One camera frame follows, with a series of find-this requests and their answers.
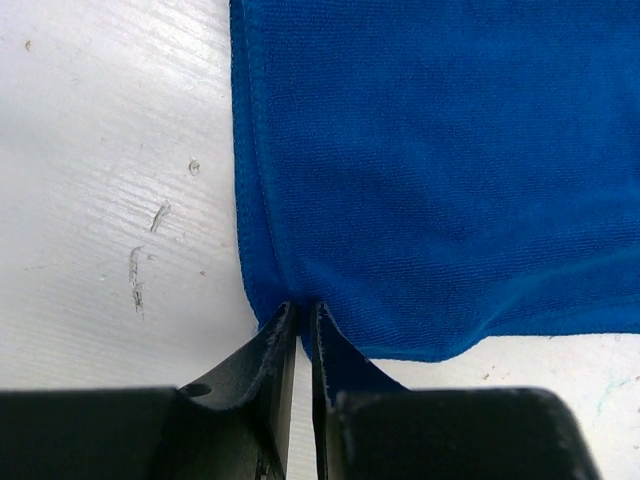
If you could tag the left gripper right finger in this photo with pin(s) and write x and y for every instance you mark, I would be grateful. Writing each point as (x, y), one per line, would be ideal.
(369, 426)

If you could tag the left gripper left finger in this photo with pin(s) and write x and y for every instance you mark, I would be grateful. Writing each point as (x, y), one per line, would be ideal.
(230, 423)

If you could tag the blue towel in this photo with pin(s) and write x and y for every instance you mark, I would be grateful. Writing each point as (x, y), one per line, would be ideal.
(438, 172)

